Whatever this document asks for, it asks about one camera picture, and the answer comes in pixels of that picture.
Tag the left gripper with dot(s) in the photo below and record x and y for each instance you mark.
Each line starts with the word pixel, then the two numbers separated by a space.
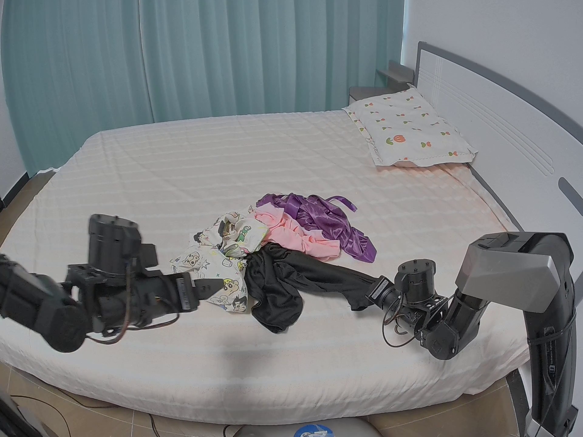
pixel 159 298

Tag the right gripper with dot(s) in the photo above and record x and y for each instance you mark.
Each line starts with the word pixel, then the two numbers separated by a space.
pixel 385 296

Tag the black T-shirt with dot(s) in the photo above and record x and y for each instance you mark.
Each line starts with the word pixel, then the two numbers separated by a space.
pixel 282 285

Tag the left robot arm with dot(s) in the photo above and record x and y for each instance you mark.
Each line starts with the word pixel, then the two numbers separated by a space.
pixel 45 303

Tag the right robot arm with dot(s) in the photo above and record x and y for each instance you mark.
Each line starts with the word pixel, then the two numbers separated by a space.
pixel 501 266

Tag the bed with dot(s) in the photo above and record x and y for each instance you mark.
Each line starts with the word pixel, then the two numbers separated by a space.
pixel 182 175

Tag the white printed garment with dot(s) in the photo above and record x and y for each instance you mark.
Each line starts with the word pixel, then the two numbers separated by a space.
pixel 205 262

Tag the purple garment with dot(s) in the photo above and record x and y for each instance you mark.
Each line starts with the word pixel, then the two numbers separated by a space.
pixel 328 225

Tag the pink garment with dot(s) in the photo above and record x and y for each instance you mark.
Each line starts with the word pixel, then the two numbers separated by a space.
pixel 291 237

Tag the white printed pillow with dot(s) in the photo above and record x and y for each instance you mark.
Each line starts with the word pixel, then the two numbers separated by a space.
pixel 405 125

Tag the grey bedside table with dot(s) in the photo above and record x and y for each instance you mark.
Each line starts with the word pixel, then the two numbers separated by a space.
pixel 387 89

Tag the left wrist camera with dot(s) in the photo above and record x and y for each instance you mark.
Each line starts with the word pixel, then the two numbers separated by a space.
pixel 146 255

